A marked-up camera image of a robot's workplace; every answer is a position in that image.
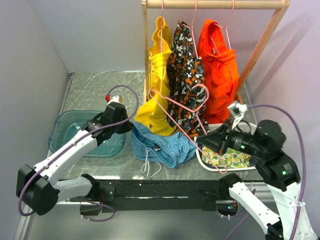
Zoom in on light blue shorts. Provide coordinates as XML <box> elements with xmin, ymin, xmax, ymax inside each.
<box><xmin>130</xmin><ymin>121</ymin><xmax>196</xmax><ymax>179</ymax></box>

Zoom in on pink hanger under yellow shorts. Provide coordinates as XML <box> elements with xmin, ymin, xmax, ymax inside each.
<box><xmin>160</xmin><ymin>0</ymin><xmax>164</xmax><ymax>53</ymax></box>

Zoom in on camouflage print shorts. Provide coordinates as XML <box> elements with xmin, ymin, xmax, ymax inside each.
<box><xmin>166</xmin><ymin>21</ymin><xmax>209</xmax><ymax>138</ymax></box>

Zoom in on pink hanger under camouflage shorts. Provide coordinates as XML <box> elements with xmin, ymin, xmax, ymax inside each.
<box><xmin>182</xmin><ymin>0</ymin><xmax>199</xmax><ymax>59</ymax></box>

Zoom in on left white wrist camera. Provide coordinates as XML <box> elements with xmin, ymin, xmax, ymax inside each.
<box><xmin>105</xmin><ymin>94</ymin><xmax>124</xmax><ymax>105</ymax></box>

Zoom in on pink hanger under orange shorts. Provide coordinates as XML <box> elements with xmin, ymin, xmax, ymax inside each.
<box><xmin>209</xmin><ymin>0</ymin><xmax>235</xmax><ymax>56</ymax></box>

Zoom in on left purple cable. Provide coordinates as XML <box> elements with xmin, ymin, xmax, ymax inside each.
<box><xmin>17</xmin><ymin>84</ymin><xmax>140</xmax><ymax>217</ymax></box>

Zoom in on wooden clothes rack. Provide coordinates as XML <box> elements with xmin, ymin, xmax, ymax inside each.
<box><xmin>141</xmin><ymin>0</ymin><xmax>291</xmax><ymax>103</ymax></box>

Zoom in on orange shorts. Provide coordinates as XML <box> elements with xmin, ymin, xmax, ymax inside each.
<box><xmin>196</xmin><ymin>19</ymin><xmax>239</xmax><ymax>124</ymax></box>

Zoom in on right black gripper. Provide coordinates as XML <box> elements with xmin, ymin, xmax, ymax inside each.
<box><xmin>195</xmin><ymin>116</ymin><xmax>263</xmax><ymax>156</ymax></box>

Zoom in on yellow shorts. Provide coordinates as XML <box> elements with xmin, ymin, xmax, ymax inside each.
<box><xmin>135</xmin><ymin>16</ymin><xmax>175</xmax><ymax>136</ymax></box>

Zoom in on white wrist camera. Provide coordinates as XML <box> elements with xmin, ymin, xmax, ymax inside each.
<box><xmin>227</xmin><ymin>100</ymin><xmax>248</xmax><ymax>130</ymax></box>
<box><xmin>105</xmin><ymin>94</ymin><xmax>124</xmax><ymax>105</ymax></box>

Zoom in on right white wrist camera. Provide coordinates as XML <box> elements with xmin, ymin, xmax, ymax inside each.
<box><xmin>227</xmin><ymin>100</ymin><xmax>248</xmax><ymax>130</ymax></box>

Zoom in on pink wire hanger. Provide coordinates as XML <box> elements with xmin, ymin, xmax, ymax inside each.
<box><xmin>147</xmin><ymin>83</ymin><xmax>228</xmax><ymax>175</ymax></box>

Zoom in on white perforated basket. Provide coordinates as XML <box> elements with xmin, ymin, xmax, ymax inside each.
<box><xmin>194</xmin><ymin>122</ymin><xmax>260</xmax><ymax>173</ymax></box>

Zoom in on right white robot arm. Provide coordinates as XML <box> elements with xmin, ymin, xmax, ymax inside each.
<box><xmin>196</xmin><ymin>120</ymin><xmax>318</xmax><ymax>240</ymax></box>

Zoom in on lemon print cloth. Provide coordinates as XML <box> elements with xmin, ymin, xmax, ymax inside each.
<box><xmin>201</xmin><ymin>146</ymin><xmax>251</xmax><ymax>169</ymax></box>

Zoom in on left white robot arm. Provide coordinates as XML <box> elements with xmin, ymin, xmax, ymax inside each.
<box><xmin>16</xmin><ymin>101</ymin><xmax>132</xmax><ymax>216</ymax></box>

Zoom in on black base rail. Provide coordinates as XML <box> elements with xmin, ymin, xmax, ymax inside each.
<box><xmin>85</xmin><ymin>180</ymin><xmax>240</xmax><ymax>216</ymax></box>

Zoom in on teal plastic basin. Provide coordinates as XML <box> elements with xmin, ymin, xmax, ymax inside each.
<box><xmin>48</xmin><ymin>110</ymin><xmax>127</xmax><ymax>157</ymax></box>

